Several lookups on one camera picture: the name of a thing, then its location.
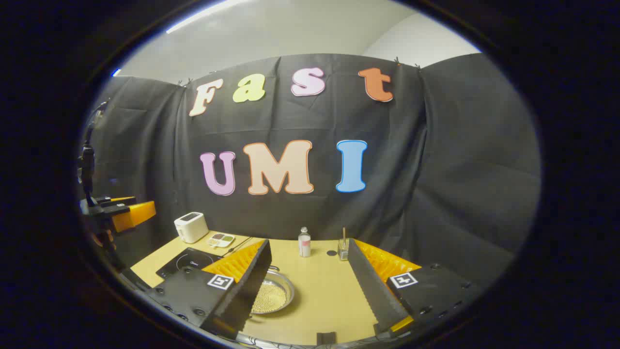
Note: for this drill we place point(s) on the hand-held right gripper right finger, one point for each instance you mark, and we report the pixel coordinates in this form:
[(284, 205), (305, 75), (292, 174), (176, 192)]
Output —
[(370, 286)]

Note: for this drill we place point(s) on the glass holder with wooden stick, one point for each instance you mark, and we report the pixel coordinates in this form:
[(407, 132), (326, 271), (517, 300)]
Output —
[(343, 252)]

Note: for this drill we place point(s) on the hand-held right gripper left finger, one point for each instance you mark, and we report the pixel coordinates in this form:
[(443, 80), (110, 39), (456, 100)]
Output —
[(252, 286)]

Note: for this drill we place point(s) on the white toaster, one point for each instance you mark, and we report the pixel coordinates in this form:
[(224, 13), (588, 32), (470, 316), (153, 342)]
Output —
[(190, 228)]

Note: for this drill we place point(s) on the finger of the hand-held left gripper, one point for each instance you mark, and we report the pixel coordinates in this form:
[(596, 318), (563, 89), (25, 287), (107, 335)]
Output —
[(133, 215), (114, 200)]

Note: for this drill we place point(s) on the white sectioned bean dish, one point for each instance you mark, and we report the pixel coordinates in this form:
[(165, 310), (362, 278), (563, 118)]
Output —
[(221, 240)]

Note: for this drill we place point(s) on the black induction cooktop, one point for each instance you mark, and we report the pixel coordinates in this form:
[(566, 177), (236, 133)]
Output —
[(186, 261)]

